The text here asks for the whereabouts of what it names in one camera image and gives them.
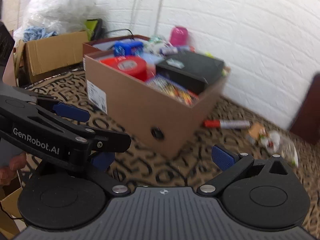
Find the blue card box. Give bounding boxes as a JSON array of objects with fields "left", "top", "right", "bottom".
[{"left": 146, "top": 75, "right": 199, "bottom": 106}]

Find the person's left hand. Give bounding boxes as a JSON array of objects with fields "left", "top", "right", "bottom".
[{"left": 1, "top": 152, "right": 27, "bottom": 186}]

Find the red white marker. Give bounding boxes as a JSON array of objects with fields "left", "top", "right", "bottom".
[{"left": 203, "top": 120, "right": 251, "bottom": 129}]

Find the small orange carton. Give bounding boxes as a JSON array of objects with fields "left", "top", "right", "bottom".
[{"left": 246, "top": 122, "right": 267, "bottom": 145}]

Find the snack bag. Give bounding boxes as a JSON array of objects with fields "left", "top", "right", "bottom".
[{"left": 259, "top": 129, "right": 299, "bottom": 167}]

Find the open corrugated cardboard box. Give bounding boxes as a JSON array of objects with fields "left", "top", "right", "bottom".
[{"left": 17, "top": 30, "right": 88, "bottom": 83}]

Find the brown cardboard box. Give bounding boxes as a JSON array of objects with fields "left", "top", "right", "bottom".
[{"left": 84, "top": 51, "right": 228, "bottom": 159}]

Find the blue packet in box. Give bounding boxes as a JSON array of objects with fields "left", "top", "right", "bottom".
[{"left": 113, "top": 40, "right": 144, "bottom": 56}]

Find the green yellow item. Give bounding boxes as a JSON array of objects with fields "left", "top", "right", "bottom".
[{"left": 85, "top": 18, "right": 104, "bottom": 41}]

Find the dark red wooden board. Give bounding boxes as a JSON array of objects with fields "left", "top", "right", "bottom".
[{"left": 290, "top": 72, "right": 320, "bottom": 145}]

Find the black box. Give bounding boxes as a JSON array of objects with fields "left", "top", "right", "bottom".
[{"left": 156, "top": 50, "right": 225, "bottom": 95}]

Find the white plastic bag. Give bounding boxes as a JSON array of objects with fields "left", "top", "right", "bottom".
[{"left": 14, "top": 0, "right": 96, "bottom": 41}]

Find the pink bottle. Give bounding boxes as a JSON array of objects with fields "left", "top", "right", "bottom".
[{"left": 169, "top": 26, "right": 189, "bottom": 46}]

